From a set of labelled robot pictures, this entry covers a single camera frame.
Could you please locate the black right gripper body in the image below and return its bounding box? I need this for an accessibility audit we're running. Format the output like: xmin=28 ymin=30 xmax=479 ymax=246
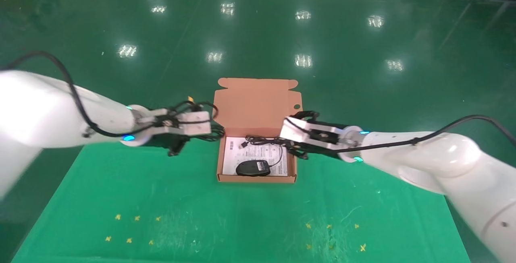
xmin=307 ymin=120 xmax=348 ymax=159

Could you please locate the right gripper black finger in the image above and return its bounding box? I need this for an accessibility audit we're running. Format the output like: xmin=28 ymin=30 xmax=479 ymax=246
xmin=291 ymin=111 xmax=321 ymax=122
xmin=288 ymin=144 xmax=309 ymax=159

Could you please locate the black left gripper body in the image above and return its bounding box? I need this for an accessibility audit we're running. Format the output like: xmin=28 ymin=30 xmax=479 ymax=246
xmin=147 ymin=133 xmax=190 ymax=149

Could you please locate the black wired computer mouse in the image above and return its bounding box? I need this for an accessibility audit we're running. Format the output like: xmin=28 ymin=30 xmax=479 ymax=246
xmin=235 ymin=135 xmax=291 ymax=177

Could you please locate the open orange cardboard box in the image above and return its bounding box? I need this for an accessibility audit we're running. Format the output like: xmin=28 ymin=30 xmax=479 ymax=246
xmin=212 ymin=78 xmax=303 ymax=183

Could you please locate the white printed instruction leaflet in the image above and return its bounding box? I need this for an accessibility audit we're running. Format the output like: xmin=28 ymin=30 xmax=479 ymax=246
xmin=222 ymin=136 xmax=288 ymax=176

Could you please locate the green cloth table mat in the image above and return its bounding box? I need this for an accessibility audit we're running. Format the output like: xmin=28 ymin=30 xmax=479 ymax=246
xmin=11 ymin=121 xmax=470 ymax=263

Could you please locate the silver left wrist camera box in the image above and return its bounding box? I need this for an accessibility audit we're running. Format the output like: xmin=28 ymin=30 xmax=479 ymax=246
xmin=177 ymin=111 xmax=212 ymax=136

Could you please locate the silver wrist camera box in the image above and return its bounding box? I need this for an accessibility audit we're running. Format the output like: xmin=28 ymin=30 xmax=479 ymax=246
xmin=279 ymin=117 xmax=345 ymax=151
xmin=177 ymin=111 xmax=212 ymax=136

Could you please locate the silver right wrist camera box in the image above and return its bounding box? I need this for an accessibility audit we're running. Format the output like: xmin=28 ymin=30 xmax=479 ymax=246
xmin=279 ymin=117 xmax=345 ymax=151

